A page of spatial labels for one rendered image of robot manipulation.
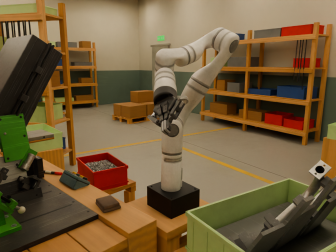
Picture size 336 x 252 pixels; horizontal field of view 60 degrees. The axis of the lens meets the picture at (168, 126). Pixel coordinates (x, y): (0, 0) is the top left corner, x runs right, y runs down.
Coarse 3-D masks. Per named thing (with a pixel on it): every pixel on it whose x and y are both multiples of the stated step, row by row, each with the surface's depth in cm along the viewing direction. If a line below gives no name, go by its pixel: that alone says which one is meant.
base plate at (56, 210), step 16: (48, 192) 139; (64, 192) 139; (32, 208) 123; (48, 208) 123; (64, 208) 123; (80, 208) 123; (32, 224) 111; (48, 224) 111; (64, 224) 111; (80, 224) 114; (0, 240) 101; (16, 240) 101; (32, 240) 101
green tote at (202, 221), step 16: (256, 192) 128; (272, 192) 134; (288, 192) 141; (208, 208) 114; (224, 208) 119; (240, 208) 124; (256, 208) 130; (192, 224) 106; (208, 224) 116; (224, 224) 121; (192, 240) 107; (208, 240) 99; (224, 240) 91
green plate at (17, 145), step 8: (0, 120) 130; (8, 120) 132; (16, 120) 134; (0, 128) 129; (8, 128) 132; (16, 128) 134; (24, 128) 136; (0, 136) 129; (8, 136) 131; (16, 136) 134; (24, 136) 136; (0, 144) 134; (8, 144) 131; (16, 144) 133; (24, 144) 136; (8, 152) 131; (16, 152) 133; (24, 152) 135; (8, 160) 130
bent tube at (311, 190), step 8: (320, 160) 94; (312, 168) 93; (320, 168) 95; (328, 168) 92; (320, 176) 91; (312, 184) 101; (304, 192) 103; (312, 192) 101; (288, 208) 102; (280, 216) 101
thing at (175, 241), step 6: (156, 234) 121; (180, 234) 157; (186, 234) 131; (162, 240) 118; (168, 240) 117; (174, 240) 119; (180, 240) 127; (186, 240) 127; (162, 246) 119; (168, 246) 117; (174, 246) 120; (180, 246) 124
